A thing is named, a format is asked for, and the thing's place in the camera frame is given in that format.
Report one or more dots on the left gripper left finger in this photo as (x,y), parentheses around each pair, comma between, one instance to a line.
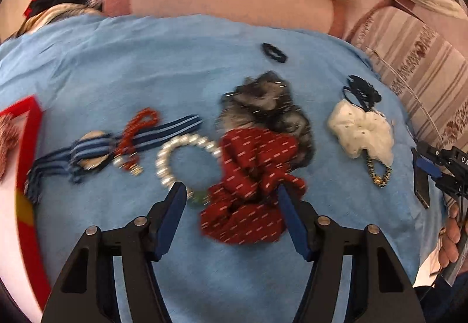
(85,290)

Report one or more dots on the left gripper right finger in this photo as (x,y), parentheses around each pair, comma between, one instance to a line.
(380,290)

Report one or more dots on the cream sheer dotted scrunchie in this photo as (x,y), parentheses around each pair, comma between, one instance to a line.
(358,130)

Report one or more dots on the dark red dotted scrunchie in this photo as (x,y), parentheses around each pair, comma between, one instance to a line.
(243,207)

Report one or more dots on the grey sheer dotted scrunchie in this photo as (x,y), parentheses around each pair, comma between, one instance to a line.
(266,102)

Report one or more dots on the red white plaid scrunchie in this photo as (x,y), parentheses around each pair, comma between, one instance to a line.
(9,136)

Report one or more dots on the person right hand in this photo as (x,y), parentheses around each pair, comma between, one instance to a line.
(448,253)

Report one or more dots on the black smartphone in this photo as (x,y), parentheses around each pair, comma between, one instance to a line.
(420,182)

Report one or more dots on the striped floral right cushion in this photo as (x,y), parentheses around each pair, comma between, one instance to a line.
(423,69)

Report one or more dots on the black gold hair claw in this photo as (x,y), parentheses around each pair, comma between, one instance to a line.
(363,91)

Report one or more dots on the red white tray box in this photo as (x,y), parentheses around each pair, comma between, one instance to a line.
(22,269)

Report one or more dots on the light blue blanket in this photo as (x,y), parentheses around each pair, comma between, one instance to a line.
(93,73)

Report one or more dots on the blue striped strap watch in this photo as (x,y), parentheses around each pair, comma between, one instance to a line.
(92,154)

